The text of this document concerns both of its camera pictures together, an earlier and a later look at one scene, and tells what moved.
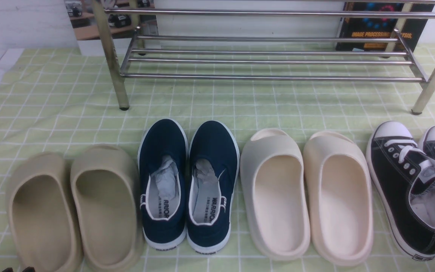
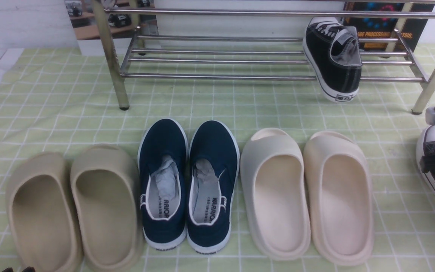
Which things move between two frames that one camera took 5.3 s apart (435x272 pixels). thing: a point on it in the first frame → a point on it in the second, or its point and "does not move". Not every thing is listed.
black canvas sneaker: [412, 188] → [333, 54]
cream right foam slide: [337, 184] does not move
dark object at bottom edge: [28, 269] does not move
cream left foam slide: [272, 172] does not move
